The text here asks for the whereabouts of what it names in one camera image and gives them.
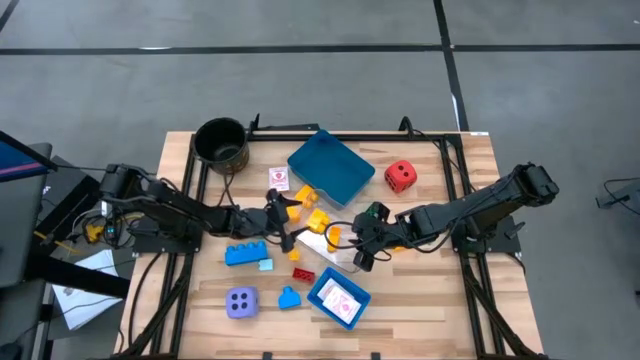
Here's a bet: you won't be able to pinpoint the red foam die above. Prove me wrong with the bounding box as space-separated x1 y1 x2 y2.
383 159 419 195

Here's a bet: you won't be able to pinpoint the purple foam die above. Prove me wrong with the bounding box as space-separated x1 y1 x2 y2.
225 285 260 320

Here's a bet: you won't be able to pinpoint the dark grey floor stand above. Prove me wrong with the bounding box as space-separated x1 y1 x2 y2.
602 180 640 210

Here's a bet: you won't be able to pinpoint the red white card deck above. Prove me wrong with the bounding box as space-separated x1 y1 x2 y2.
317 277 341 301
267 166 291 194
322 285 362 325

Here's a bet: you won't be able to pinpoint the yellow cable connector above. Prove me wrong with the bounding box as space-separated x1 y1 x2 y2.
84 223 105 245

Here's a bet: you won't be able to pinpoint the black side desk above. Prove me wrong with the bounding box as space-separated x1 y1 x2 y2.
0 142 132 301

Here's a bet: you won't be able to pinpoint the black pumpkin face bucket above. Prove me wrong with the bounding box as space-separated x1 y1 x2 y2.
193 117 250 176

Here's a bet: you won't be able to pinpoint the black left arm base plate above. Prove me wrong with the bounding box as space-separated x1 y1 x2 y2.
132 230 204 255

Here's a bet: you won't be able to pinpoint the blue one-stud toy block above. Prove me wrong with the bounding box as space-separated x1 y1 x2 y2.
277 285 303 311

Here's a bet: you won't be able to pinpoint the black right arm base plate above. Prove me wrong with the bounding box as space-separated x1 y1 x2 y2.
449 214 522 255

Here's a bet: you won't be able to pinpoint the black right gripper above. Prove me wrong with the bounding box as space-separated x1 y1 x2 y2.
352 202 401 273

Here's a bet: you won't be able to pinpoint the blue slotted plastic basket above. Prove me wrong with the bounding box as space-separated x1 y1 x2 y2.
306 266 373 332

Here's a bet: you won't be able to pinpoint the big yellow stud block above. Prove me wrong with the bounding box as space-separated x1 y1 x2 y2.
306 208 332 235

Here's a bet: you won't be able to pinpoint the dark teal plastic bin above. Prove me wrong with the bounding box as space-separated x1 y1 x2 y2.
286 128 376 209

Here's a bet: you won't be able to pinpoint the yellow two-stud toy block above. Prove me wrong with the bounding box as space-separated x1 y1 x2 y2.
294 184 320 210

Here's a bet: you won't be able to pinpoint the white paper sheets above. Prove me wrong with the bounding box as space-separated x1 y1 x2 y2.
51 248 125 331

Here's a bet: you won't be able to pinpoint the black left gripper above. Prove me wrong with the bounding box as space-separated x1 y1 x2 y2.
249 188 312 254

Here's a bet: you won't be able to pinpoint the yellow sloped toy block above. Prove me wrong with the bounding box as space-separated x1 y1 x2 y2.
327 225 344 254

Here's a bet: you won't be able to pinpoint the long blue toy block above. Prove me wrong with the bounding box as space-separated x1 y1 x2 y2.
224 239 269 267

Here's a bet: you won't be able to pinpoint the black monitor with blue screen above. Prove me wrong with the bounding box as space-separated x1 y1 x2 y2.
0 130 57 184

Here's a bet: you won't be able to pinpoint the black aluminium table frame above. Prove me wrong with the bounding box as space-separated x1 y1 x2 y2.
117 113 549 360

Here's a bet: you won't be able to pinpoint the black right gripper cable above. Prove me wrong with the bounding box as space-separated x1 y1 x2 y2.
323 220 359 253

